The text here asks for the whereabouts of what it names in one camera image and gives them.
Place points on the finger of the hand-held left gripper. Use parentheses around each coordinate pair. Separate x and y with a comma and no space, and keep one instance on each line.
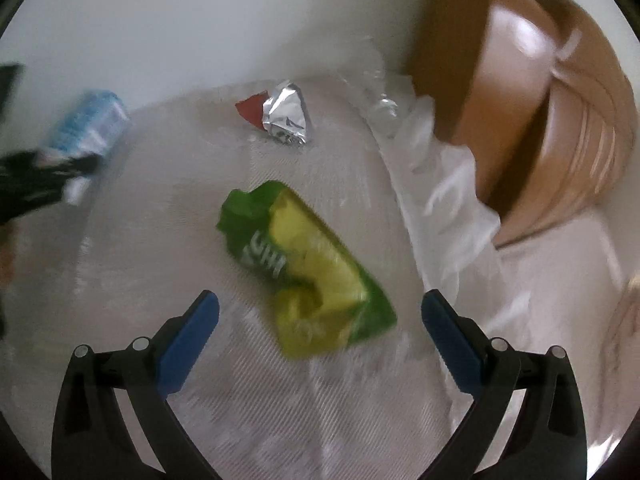
(35,182)
(9,87)

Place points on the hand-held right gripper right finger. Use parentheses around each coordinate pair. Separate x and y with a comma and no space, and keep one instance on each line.
(452,345)

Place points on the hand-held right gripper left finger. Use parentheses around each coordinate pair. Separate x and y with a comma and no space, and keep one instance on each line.
(187,345)

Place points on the blue white milk carton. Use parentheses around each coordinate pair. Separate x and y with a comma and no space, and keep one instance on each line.
(87,120)

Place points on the green yellow snack bag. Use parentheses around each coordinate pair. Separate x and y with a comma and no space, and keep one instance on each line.
(310,270)

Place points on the bed with pink sheet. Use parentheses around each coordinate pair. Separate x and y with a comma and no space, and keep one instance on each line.
(555,285)

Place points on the red silver foil wrapper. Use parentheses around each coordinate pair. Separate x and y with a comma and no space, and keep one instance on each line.
(282,115)

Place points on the plain wooden bed panel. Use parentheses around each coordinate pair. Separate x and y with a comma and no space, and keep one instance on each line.
(480,85)

